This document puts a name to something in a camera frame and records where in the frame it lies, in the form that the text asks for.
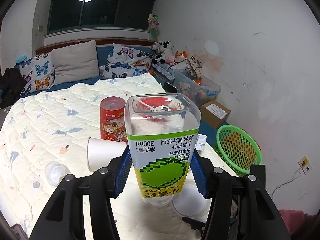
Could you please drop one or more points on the black clothing on bed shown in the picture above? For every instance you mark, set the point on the black clothing on bed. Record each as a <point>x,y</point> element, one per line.
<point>12,84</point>

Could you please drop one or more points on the round plastic jelly cup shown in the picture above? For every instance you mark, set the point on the round plastic jelly cup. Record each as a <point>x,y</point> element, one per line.
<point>190,203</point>

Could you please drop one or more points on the right butterfly pillow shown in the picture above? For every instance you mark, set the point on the right butterfly pillow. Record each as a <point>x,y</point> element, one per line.
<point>124,62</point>

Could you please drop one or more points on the clear plastic lid cup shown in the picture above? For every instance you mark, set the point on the clear plastic lid cup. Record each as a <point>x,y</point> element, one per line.
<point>55,172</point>

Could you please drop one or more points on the grey pillow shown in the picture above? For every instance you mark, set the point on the grey pillow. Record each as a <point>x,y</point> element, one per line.
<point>75,63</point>

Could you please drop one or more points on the red cartoon snack canister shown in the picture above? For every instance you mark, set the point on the red cartoon snack canister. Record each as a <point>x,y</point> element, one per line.
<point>112,124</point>

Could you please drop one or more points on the plush toy pile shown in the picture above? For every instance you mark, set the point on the plush toy pile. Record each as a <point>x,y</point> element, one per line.
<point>164,53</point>

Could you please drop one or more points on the dark window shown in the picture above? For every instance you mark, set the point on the dark window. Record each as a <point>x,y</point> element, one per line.
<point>77,14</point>

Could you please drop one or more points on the red foam fruit net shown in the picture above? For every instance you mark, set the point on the red foam fruit net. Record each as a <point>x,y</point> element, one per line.
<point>155,107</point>

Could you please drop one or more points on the smartphone with pink case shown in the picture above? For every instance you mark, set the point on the smartphone with pink case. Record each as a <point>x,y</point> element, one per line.
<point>19,232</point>

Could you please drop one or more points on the green plastic basket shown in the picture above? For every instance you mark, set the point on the green plastic basket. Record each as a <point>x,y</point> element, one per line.
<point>237,149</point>

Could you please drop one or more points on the left butterfly pillow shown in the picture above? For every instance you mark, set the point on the left butterfly pillow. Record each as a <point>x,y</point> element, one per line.
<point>38,72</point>

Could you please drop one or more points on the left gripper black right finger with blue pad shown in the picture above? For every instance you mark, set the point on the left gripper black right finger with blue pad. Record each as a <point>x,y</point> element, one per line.
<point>240,207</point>

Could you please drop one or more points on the butterfly pillow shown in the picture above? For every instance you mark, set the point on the butterfly pillow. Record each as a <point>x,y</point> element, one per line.
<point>124,62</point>
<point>38,72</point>

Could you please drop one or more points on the wall power socket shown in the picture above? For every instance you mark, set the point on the wall power socket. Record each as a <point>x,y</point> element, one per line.
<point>305,165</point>

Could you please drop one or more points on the cardboard box with label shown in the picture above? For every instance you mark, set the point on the cardboard box with label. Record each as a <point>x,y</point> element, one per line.
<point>214,113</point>

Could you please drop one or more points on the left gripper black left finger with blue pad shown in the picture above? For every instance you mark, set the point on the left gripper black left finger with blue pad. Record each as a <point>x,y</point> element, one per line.
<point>63,215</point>

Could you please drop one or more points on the clear plastic storage bin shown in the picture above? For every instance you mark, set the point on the clear plastic storage bin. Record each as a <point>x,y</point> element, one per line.
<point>198,94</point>

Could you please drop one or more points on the white milk carton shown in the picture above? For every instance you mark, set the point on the white milk carton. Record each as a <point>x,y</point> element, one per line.
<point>201,142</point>

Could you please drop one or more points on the square juice bottle green label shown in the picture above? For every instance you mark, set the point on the square juice bottle green label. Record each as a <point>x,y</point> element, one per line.
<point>161,149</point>

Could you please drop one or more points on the white paper cup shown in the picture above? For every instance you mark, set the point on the white paper cup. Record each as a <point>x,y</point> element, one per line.
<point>100,152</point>

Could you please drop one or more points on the hanging green pink toy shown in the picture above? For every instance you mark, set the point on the hanging green pink toy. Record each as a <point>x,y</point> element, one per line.
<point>153,25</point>

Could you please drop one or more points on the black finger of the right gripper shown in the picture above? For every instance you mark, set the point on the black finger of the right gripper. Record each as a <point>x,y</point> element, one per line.
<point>194,224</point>

